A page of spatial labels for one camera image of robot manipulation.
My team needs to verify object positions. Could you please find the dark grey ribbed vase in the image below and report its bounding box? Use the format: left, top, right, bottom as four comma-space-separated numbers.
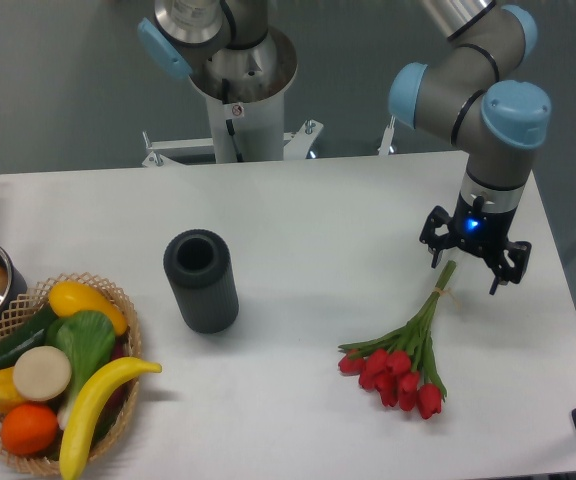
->
163, 229, 239, 334

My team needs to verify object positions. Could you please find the red tulip bouquet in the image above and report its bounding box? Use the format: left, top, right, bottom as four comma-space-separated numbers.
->
337, 260, 457, 420

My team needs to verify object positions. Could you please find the beige round disc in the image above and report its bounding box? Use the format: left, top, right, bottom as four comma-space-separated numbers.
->
12, 346, 72, 402

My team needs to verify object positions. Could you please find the yellow bell pepper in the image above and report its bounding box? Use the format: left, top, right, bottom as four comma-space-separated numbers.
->
0, 367, 27, 414

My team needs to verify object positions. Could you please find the orange fruit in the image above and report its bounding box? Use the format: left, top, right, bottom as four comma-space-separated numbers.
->
0, 403, 58, 456

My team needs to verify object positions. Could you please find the dark green cucumber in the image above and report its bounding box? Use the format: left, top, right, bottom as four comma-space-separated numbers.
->
0, 305, 58, 370

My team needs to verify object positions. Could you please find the yellow banana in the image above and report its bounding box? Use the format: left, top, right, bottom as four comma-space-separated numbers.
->
59, 357, 162, 480

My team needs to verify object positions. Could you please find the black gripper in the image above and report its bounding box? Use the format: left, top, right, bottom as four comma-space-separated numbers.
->
419, 194, 532, 295

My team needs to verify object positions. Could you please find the green bok choy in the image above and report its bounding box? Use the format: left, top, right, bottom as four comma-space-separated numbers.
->
46, 310, 116, 430

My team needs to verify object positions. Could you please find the yellow squash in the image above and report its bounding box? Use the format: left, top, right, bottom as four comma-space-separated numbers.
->
48, 281, 128, 336

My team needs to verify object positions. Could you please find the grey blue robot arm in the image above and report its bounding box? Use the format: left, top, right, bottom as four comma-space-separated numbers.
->
137, 1, 552, 286

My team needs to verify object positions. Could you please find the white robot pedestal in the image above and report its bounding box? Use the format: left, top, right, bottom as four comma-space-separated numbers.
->
141, 25, 325, 168

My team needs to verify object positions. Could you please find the black cable on pedestal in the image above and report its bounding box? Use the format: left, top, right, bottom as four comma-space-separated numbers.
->
220, 78, 244, 163

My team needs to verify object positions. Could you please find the woven wicker basket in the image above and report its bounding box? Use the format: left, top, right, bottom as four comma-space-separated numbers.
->
0, 273, 141, 476

